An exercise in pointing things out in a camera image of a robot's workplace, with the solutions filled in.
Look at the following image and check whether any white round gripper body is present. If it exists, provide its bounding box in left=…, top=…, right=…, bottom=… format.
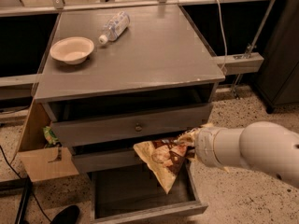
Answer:
left=194, top=127, right=243, bottom=168

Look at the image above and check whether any clear plastic water bottle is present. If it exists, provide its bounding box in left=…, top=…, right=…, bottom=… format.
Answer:
left=98, top=11, right=130, bottom=45

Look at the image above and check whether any brown cardboard box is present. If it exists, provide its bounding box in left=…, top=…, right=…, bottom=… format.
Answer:
left=18, top=102, right=78, bottom=182

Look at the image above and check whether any white paper bowl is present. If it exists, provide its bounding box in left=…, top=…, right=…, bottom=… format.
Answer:
left=50, top=36, right=94, bottom=64

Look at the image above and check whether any grey metal rail frame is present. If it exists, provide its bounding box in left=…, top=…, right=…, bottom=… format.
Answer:
left=0, top=0, right=263, bottom=103

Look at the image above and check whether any green snack bag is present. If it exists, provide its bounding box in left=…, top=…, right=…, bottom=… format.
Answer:
left=43, top=126, right=59, bottom=147

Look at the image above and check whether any grey bottom drawer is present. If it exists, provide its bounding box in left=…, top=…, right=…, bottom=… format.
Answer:
left=91, top=163, right=207, bottom=224

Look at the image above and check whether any grey top drawer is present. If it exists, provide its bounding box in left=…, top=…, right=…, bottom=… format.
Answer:
left=50, top=103, right=212, bottom=147

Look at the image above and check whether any black shoe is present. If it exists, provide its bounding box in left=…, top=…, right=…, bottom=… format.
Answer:
left=50, top=205, right=80, bottom=224

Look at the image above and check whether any brown yellow chip bag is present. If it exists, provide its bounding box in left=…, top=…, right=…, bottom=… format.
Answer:
left=134, top=128, right=200, bottom=194

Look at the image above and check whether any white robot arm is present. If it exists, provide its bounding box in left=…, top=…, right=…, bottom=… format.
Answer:
left=194, top=121, right=299, bottom=188

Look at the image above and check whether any grey drawer cabinet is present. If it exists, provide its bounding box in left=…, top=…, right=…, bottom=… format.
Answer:
left=35, top=6, right=224, bottom=224

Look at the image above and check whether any grey drawer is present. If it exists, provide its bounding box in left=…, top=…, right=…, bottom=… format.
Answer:
left=50, top=103, right=212, bottom=147
left=72, top=136, right=159, bottom=173
left=91, top=163, right=207, bottom=224

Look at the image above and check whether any dark cabinet at right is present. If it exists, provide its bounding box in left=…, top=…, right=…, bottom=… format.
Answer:
left=253, top=0, right=299, bottom=114

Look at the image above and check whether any white hanging cable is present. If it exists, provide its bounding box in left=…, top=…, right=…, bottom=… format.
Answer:
left=203, top=0, right=229, bottom=72

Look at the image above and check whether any grey middle drawer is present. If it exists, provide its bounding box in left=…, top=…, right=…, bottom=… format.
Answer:
left=72, top=136, right=159, bottom=173

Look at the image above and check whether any black floor cable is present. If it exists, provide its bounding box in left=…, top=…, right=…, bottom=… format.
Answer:
left=0, top=145, right=52, bottom=223

